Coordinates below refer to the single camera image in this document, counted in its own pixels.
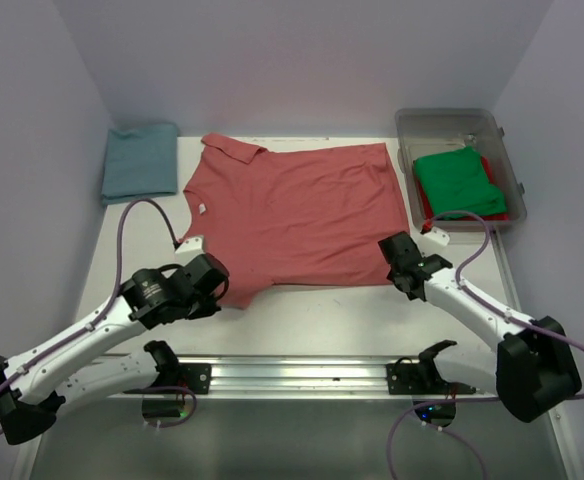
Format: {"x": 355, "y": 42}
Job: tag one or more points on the salmon pink t shirt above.
{"x": 310, "y": 218}

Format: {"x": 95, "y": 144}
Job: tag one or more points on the green folded t shirt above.
{"x": 456, "y": 181}

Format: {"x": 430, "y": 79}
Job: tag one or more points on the blue folded t shirt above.
{"x": 140, "y": 163}

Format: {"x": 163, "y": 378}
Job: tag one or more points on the clear plastic bin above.
{"x": 426, "y": 131}

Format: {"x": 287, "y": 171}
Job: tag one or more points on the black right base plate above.
{"x": 413, "y": 379}

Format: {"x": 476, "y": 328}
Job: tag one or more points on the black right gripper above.
{"x": 402, "y": 251}

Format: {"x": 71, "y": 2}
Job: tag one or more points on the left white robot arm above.
{"x": 63, "y": 373}

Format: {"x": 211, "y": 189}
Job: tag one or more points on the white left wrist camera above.
{"x": 190, "y": 248}

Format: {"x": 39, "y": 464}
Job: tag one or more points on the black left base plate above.
{"x": 194, "y": 377}

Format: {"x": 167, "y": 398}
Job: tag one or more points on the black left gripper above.
{"x": 211, "y": 270}

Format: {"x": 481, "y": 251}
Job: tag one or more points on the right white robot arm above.
{"x": 534, "y": 368}

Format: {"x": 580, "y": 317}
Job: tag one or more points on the red folded t shirt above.
{"x": 425, "y": 206}

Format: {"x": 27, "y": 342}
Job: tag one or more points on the aluminium mounting rail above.
{"x": 278, "y": 378}

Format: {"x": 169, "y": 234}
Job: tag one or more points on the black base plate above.
{"x": 413, "y": 379}
{"x": 194, "y": 377}

